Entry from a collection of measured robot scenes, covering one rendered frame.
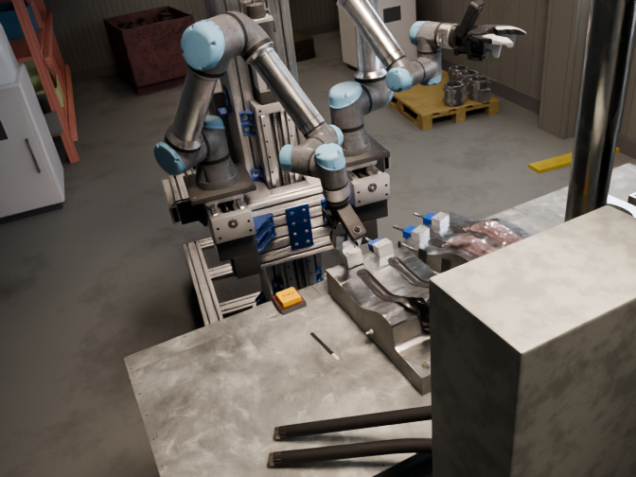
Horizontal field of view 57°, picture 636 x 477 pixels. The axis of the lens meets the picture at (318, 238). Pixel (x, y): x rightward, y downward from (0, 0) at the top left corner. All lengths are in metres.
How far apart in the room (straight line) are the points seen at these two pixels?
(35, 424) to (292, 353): 1.61
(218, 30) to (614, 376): 1.24
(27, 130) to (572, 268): 4.15
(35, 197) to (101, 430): 2.38
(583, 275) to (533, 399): 0.16
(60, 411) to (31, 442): 0.18
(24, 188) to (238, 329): 3.19
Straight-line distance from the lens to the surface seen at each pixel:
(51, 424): 2.94
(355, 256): 1.76
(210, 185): 2.03
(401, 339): 1.53
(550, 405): 0.73
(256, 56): 1.73
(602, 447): 0.89
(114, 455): 2.68
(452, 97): 5.18
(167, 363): 1.72
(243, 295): 2.91
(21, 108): 4.55
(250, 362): 1.65
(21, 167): 4.68
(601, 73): 0.94
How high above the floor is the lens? 1.90
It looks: 31 degrees down
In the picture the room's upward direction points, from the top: 8 degrees counter-clockwise
